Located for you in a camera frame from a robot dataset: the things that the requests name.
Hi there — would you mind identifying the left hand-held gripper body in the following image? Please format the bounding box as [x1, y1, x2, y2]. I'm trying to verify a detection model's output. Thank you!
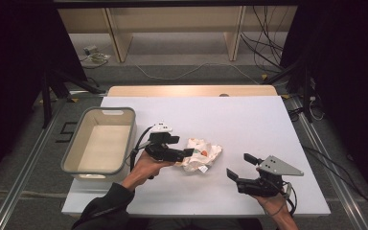
[144, 122, 176, 162]

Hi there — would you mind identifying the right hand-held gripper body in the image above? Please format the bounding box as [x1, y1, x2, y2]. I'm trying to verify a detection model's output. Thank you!
[236, 155, 305, 197]

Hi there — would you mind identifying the white paper wrapper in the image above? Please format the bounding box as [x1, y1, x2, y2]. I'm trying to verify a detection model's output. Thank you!
[175, 137, 223, 174]

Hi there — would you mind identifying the beige bin with grey rim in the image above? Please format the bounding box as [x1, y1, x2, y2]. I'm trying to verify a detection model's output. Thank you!
[60, 106, 138, 184]

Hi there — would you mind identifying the person's right hand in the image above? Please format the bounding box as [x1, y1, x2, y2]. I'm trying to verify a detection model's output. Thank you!
[254, 189, 293, 220]

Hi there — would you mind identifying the person's left hand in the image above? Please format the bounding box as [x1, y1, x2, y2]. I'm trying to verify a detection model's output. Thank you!
[126, 149, 176, 190]

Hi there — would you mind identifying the black metal stand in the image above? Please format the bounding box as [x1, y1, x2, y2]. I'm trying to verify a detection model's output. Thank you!
[262, 57, 314, 125]
[40, 68, 107, 129]

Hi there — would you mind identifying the beige wooden shelf unit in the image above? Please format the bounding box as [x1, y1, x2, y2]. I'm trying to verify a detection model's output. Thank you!
[57, 5, 299, 63]

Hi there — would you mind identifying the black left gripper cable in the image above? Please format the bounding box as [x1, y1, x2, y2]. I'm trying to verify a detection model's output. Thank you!
[128, 126, 154, 173]

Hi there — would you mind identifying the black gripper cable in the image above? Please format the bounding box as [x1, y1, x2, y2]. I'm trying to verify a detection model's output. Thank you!
[128, 126, 154, 173]
[279, 181, 299, 216]

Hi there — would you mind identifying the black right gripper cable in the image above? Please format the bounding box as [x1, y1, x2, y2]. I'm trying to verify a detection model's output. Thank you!
[279, 181, 299, 216]

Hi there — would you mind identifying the white floor cable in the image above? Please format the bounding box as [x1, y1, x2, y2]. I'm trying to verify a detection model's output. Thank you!
[133, 61, 261, 85]

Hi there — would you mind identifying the aluminium floor rail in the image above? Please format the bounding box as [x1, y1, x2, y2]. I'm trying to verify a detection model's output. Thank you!
[0, 98, 65, 230]
[287, 95, 368, 230]

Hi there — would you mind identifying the black floor cable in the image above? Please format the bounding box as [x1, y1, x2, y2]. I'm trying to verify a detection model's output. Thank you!
[301, 144, 368, 219]

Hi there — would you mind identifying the bundle of black cables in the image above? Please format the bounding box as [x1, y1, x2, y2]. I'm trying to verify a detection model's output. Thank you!
[239, 5, 286, 71]

